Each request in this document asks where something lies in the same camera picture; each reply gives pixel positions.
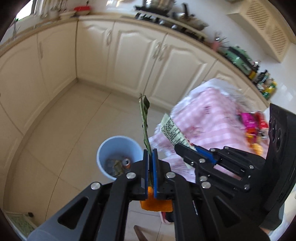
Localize green electric cooker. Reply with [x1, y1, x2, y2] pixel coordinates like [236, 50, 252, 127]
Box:
[224, 46, 258, 76]

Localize orange yellow snack packet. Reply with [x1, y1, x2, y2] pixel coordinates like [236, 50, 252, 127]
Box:
[245, 132, 263, 156]

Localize pink checkered tablecloth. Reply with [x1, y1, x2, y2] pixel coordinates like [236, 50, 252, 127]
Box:
[149, 78, 269, 183]

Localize pale yellow printed wrapper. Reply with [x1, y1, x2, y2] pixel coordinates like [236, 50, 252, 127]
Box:
[161, 113, 196, 151]

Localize clear plastic bag red print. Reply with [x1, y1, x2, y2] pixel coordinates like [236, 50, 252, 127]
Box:
[239, 111, 269, 139]

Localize red container on counter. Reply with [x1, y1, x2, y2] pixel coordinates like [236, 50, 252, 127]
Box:
[74, 6, 91, 16]

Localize cream lower kitchen cabinets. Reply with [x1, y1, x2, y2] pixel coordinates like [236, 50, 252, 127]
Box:
[0, 16, 269, 176]

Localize steel wok pan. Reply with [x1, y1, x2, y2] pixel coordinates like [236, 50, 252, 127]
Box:
[172, 3, 209, 31]

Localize light blue trash bin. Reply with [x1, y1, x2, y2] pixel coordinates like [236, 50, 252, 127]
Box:
[96, 136, 143, 181]

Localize green yellow bottle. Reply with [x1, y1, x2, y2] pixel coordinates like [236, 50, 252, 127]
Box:
[263, 80, 277, 100]

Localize pink utensil holder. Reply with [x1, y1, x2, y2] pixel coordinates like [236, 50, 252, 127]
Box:
[211, 32, 228, 52]

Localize cream upper cabinets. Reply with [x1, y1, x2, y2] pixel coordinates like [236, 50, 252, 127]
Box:
[227, 0, 295, 63]

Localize steel stock pot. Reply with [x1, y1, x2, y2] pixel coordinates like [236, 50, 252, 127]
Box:
[142, 0, 176, 13]

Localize crushed can in bin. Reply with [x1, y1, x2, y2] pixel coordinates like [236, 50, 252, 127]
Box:
[121, 158, 132, 170]

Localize green orange snack wrapper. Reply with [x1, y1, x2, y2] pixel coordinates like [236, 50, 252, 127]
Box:
[138, 93, 173, 213]

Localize black gas stove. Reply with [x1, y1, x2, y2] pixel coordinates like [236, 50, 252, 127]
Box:
[134, 6, 208, 42]

